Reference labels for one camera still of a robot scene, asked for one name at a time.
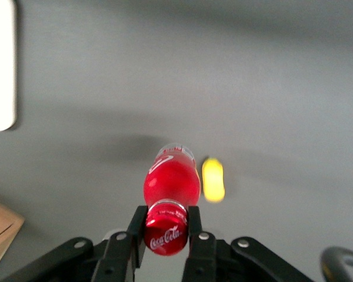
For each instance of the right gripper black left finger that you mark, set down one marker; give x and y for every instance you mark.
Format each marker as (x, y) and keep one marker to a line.
(117, 255)

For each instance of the red coke bottle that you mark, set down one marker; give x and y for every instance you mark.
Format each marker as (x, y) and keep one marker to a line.
(172, 188)

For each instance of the wooden drawer cabinet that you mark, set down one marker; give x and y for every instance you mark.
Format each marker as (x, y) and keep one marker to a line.
(1, 232)

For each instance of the beige plastic tray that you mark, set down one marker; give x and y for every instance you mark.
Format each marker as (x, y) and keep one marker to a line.
(1, 64)

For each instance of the yellow lemon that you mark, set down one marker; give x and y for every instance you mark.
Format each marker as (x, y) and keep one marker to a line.
(213, 180)

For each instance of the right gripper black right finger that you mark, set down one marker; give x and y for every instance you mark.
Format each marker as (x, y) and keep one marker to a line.
(203, 252)

